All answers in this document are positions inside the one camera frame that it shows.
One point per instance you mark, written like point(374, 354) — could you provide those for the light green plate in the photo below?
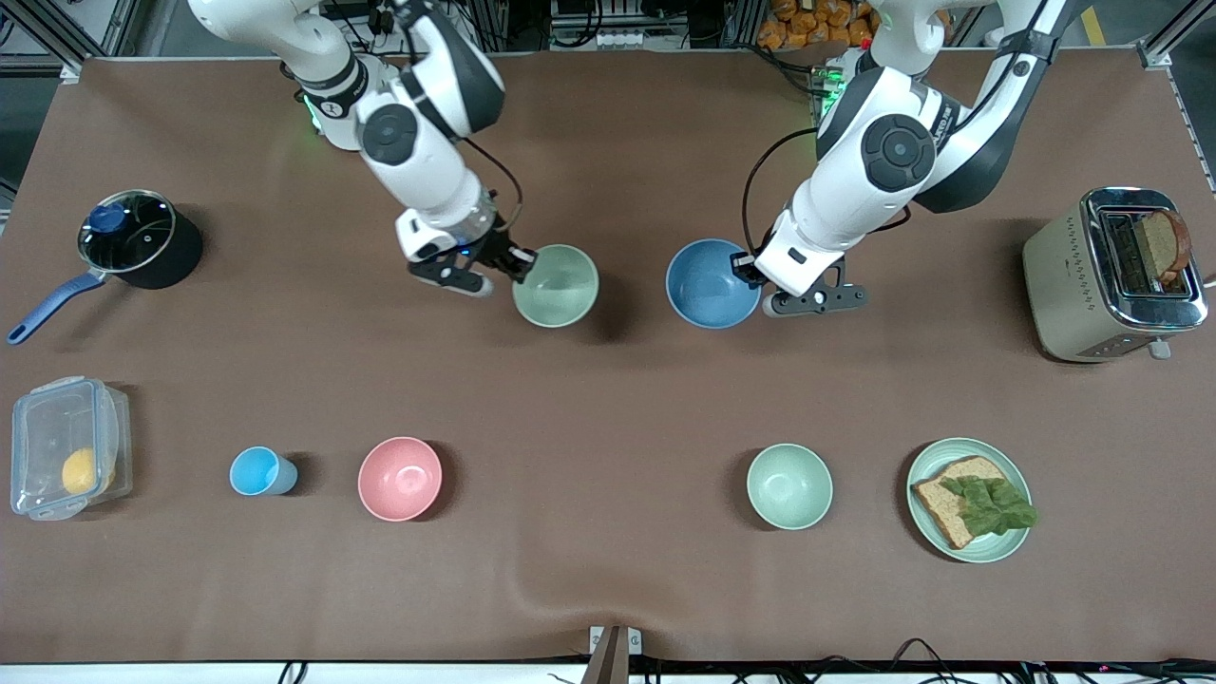
point(1012, 467)

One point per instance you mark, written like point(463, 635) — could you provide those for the bag of orange snacks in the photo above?
point(807, 24)

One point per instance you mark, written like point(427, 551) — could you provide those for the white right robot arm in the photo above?
point(427, 180)

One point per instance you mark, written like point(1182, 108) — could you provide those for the beige chrome toaster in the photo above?
point(1059, 285)

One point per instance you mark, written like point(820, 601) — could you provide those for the blue cup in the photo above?
point(255, 471)

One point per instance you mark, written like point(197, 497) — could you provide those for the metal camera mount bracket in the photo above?
point(613, 655)

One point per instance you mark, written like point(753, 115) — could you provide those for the aluminium frame profile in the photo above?
point(1161, 55)
point(104, 24)

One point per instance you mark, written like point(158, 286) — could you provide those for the white power strip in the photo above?
point(617, 40)

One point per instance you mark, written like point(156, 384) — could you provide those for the green lettuce leaf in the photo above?
point(993, 508)

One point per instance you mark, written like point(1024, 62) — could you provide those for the toast slice in toaster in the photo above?
point(1164, 247)

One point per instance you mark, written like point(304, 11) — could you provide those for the yellow lemon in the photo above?
point(81, 472)

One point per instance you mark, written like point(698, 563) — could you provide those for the clear plastic lidded container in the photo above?
point(47, 427)

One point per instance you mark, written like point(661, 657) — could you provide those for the light green bowl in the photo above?
point(788, 486)
point(560, 290)

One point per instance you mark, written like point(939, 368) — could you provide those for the blue bowl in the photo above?
point(708, 285)

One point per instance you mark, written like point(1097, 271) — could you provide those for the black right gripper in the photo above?
point(494, 249)

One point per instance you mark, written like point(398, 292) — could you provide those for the pink bowl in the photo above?
point(399, 480)

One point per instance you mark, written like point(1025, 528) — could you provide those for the brown table cover mat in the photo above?
point(608, 427)

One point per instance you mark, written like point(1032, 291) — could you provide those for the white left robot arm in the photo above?
point(836, 204)

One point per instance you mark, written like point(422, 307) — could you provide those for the brown bread slice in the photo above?
point(940, 503)

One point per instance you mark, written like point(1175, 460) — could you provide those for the glass lid blue knob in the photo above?
point(106, 218)

